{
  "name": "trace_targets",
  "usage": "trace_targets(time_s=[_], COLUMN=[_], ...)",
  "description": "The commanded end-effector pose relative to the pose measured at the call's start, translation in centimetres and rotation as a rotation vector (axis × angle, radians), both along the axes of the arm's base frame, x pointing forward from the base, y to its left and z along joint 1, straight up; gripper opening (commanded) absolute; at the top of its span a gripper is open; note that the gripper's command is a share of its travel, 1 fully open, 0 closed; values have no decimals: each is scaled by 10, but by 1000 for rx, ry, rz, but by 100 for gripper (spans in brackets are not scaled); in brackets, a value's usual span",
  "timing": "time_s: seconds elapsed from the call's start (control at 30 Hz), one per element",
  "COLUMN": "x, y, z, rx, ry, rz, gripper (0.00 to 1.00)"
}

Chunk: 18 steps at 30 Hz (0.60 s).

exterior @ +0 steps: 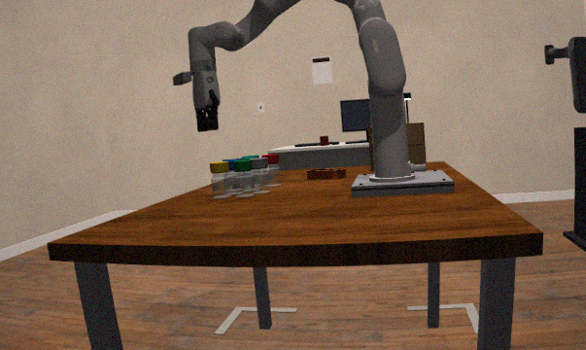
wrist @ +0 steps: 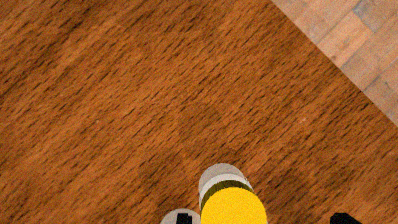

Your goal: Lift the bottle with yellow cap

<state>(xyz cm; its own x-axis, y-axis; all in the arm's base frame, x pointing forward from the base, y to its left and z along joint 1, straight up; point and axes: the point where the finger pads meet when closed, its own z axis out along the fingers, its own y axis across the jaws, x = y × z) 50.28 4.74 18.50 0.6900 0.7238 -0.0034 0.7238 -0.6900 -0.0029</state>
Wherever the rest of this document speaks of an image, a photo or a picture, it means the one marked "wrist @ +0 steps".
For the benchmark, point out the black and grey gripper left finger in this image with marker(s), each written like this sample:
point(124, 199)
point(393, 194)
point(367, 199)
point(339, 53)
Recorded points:
point(183, 218)

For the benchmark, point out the white bottle with yellow cap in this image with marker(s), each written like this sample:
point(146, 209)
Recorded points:
point(226, 197)

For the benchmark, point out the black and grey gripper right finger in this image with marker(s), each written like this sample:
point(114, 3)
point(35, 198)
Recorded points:
point(343, 218)

